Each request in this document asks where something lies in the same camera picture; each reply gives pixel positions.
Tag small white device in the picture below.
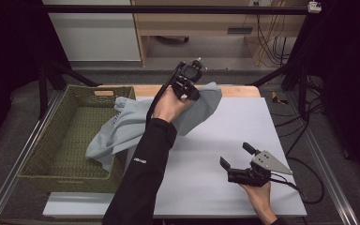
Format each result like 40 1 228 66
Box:
307 1 323 14

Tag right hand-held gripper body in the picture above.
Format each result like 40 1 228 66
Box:
227 150 293 188

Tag person's right hand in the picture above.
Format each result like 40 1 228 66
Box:
239 181 278 225

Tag white board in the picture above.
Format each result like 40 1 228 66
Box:
42 96 308 219

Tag black floor cables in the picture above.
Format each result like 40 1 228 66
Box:
274 74 326 158

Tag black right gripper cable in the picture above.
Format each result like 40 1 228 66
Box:
270 156 326 205

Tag yellow and black tape piece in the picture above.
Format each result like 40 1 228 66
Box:
271 91 290 106

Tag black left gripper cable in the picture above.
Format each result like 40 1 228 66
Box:
145 61 183 126

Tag bundle of hanging cables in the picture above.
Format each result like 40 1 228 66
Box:
255 13 293 68

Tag green woven basket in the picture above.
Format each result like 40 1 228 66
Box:
18 84 137 193

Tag black horizontal frame bar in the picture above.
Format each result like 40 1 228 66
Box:
41 4 311 15

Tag grey cloth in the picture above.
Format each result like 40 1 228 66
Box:
85 82 223 173

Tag black metal stand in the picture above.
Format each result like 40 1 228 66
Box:
248 57 311 121
37 60 102 120

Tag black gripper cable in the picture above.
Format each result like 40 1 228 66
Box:
270 156 326 205
145 61 183 126

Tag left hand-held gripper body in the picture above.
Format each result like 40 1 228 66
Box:
172 57 208 92

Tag white cabinet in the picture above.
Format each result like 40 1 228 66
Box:
41 0 142 62

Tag black curtain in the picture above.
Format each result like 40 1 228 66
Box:
0 0 71 158
289 0 360 191

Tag person's left hand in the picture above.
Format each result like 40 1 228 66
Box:
152 85 195 124

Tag aluminium rail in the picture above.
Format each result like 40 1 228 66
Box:
0 89 64 225
304 129 360 225

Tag wooden desk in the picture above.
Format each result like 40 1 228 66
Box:
130 0 308 68

